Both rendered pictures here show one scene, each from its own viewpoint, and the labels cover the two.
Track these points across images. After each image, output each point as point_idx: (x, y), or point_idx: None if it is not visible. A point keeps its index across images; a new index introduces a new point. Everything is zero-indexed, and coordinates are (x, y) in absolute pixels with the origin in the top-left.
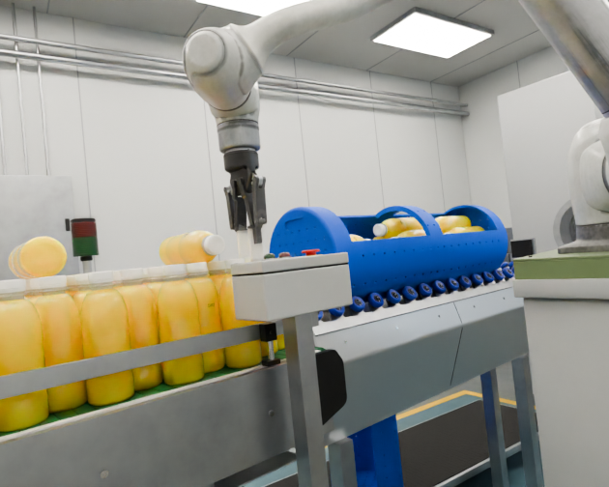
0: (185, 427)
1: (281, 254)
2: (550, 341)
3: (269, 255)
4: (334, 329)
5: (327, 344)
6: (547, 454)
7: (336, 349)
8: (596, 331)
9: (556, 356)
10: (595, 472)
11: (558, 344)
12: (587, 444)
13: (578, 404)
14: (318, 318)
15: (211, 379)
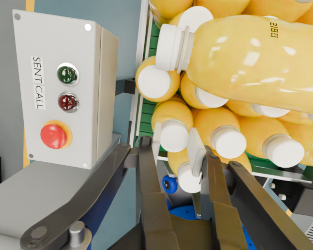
0: None
1: (62, 95)
2: (41, 216)
3: (57, 69)
4: (159, 184)
5: (160, 169)
6: (84, 177)
7: (158, 172)
8: (8, 215)
9: (44, 209)
10: (66, 171)
11: (38, 214)
12: (61, 178)
13: (52, 190)
14: (162, 178)
15: (149, 30)
